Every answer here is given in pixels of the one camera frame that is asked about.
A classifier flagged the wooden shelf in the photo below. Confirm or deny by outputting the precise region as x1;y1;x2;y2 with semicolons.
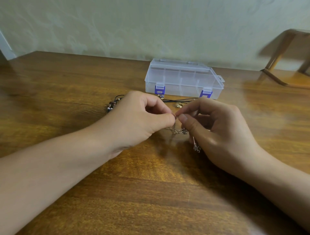
261;29;310;89

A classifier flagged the person's left hand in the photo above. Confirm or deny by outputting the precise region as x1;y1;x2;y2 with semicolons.
92;90;176;159

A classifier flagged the person's right hand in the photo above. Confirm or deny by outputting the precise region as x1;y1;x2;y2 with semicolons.
175;97;277;179

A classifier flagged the clear plastic organizer box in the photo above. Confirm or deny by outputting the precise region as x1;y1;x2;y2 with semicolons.
144;58;225;100

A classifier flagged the person's left forearm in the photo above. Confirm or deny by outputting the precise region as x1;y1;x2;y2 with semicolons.
0;128;117;235

